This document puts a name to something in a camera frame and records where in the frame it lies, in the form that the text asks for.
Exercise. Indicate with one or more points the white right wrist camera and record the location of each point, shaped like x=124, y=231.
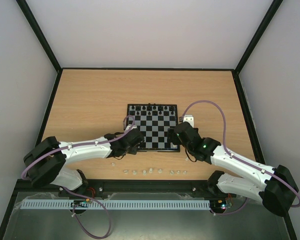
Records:
x=189, y=119

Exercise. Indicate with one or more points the black and silver chessboard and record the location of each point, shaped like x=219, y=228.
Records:
x=154, y=127

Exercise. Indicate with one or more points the green circuit board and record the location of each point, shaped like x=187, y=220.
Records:
x=225, y=203

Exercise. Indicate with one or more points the black mounting rail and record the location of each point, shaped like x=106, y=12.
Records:
x=194, y=188

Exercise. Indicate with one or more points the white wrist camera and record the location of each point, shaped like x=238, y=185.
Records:
x=189, y=119
x=129, y=128

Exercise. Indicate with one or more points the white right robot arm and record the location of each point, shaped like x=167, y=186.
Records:
x=273, y=187

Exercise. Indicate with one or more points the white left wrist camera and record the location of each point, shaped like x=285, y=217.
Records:
x=129, y=128

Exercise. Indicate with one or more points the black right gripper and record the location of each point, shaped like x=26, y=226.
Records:
x=172, y=135

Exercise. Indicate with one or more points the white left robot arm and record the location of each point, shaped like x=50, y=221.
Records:
x=47, y=162

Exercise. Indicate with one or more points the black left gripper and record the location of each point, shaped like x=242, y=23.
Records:
x=133, y=150

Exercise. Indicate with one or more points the light blue slotted cable duct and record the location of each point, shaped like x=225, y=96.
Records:
x=68, y=204

